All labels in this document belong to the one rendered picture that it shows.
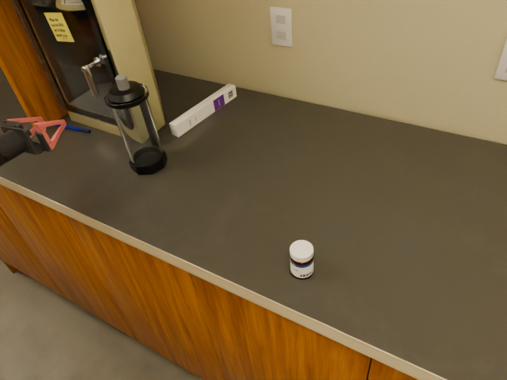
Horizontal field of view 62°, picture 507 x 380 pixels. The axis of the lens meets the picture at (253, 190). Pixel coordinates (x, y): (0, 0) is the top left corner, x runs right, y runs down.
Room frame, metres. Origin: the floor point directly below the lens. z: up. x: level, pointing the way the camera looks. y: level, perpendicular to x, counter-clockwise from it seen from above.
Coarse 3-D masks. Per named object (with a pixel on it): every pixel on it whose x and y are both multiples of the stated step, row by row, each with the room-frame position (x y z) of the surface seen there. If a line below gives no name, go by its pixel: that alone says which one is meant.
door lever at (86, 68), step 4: (96, 60) 1.07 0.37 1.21; (88, 64) 1.05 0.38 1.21; (92, 64) 1.05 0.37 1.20; (96, 64) 1.06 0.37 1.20; (100, 64) 1.07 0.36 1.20; (84, 68) 1.03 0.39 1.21; (88, 68) 1.04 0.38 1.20; (84, 72) 1.03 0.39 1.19; (88, 72) 1.03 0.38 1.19; (88, 76) 1.03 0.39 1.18; (92, 76) 1.04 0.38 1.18; (88, 80) 1.03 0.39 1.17; (92, 80) 1.04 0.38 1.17; (88, 84) 1.04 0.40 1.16; (92, 84) 1.03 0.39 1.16; (92, 88) 1.03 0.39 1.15; (96, 88) 1.04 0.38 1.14; (92, 92) 1.03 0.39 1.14; (96, 92) 1.03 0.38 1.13; (96, 96) 1.03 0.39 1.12
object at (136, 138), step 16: (144, 96) 0.92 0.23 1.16; (112, 112) 0.93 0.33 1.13; (128, 112) 0.90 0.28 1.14; (144, 112) 0.92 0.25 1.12; (128, 128) 0.90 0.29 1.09; (144, 128) 0.91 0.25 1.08; (128, 144) 0.91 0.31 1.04; (144, 144) 0.91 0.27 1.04; (160, 144) 0.95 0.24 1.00; (144, 160) 0.90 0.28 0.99
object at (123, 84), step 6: (120, 78) 0.94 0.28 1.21; (126, 78) 0.94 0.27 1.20; (120, 84) 0.94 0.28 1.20; (126, 84) 0.94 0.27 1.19; (132, 84) 0.96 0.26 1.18; (138, 84) 0.96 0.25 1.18; (114, 90) 0.94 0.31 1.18; (120, 90) 0.94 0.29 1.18; (126, 90) 0.93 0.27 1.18; (132, 90) 0.93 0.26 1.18; (138, 90) 0.93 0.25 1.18; (108, 96) 0.93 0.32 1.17; (114, 96) 0.92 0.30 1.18; (120, 96) 0.91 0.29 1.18; (126, 96) 0.91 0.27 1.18; (132, 96) 0.92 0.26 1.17; (138, 96) 0.92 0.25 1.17; (114, 102) 0.91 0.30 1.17; (120, 102) 0.90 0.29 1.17
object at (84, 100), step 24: (24, 0) 1.20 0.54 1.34; (48, 0) 1.14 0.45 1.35; (72, 0) 1.08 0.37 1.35; (48, 24) 1.16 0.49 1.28; (72, 24) 1.10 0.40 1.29; (96, 24) 1.05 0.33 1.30; (48, 48) 1.19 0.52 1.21; (72, 48) 1.13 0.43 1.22; (96, 48) 1.07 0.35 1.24; (72, 72) 1.15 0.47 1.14; (96, 72) 1.09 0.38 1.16; (72, 96) 1.18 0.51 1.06
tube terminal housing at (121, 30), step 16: (96, 0) 1.06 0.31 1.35; (112, 0) 1.10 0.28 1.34; (128, 0) 1.14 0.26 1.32; (112, 16) 1.09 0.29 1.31; (128, 16) 1.13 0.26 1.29; (112, 32) 1.07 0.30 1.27; (128, 32) 1.11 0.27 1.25; (112, 48) 1.06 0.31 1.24; (128, 48) 1.10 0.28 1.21; (144, 48) 1.15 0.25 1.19; (128, 64) 1.09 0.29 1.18; (144, 64) 1.13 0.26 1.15; (128, 80) 1.07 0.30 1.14; (144, 80) 1.12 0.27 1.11; (160, 96) 1.32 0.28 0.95; (160, 112) 1.14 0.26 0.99; (112, 128) 1.12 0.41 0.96; (160, 128) 1.12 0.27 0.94
